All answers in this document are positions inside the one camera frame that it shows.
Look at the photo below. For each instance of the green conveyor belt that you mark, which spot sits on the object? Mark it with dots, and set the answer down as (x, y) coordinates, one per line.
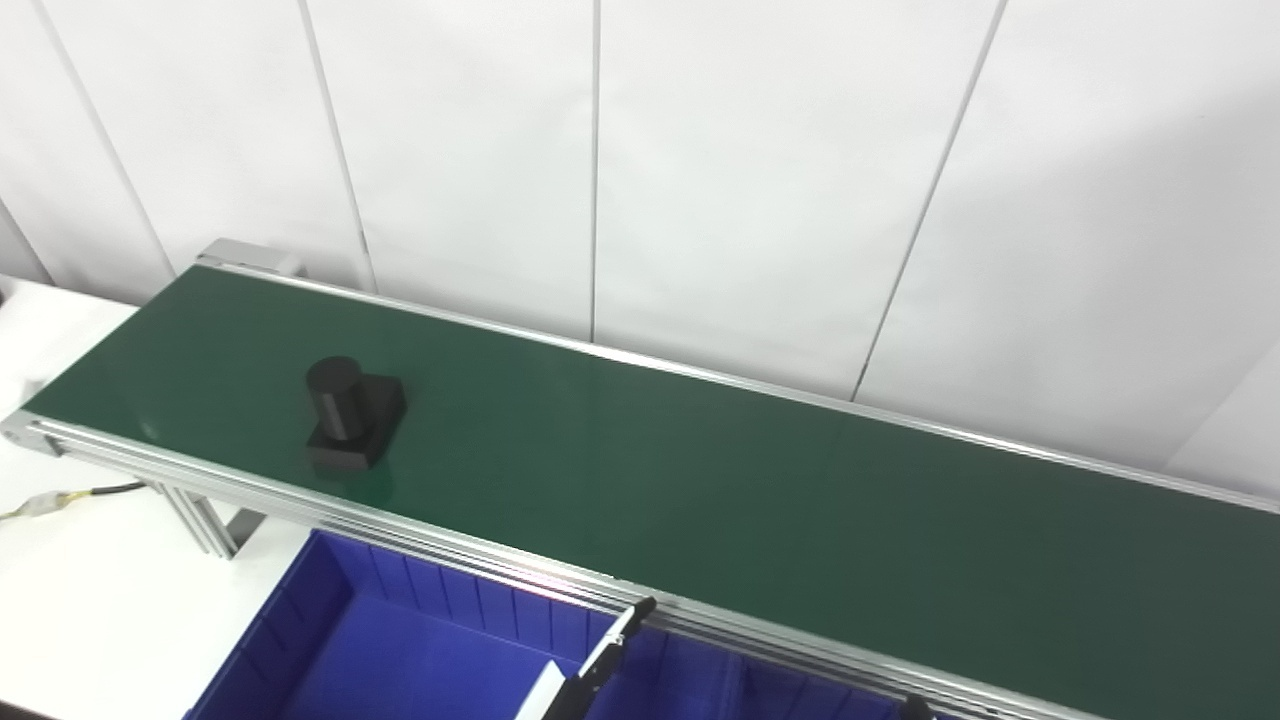
(330, 515)
(750, 500)

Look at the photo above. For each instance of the black cylinder block part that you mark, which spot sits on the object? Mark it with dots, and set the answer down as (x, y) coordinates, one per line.
(345, 415)

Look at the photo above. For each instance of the blue bin with black parts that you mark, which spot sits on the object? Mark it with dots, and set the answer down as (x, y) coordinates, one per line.
(820, 695)

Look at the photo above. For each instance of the blue bin with white parts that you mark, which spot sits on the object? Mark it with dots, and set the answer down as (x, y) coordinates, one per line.
(400, 650)

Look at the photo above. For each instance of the aluminium conveyor leg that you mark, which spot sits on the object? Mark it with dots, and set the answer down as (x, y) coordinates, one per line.
(205, 520)

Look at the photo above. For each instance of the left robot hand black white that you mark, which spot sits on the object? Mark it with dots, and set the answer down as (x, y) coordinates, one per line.
(585, 685)

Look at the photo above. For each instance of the grey conveyor end housing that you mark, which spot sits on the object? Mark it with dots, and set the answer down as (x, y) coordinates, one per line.
(250, 255)

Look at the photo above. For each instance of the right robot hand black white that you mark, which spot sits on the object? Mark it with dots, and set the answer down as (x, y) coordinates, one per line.
(916, 710)

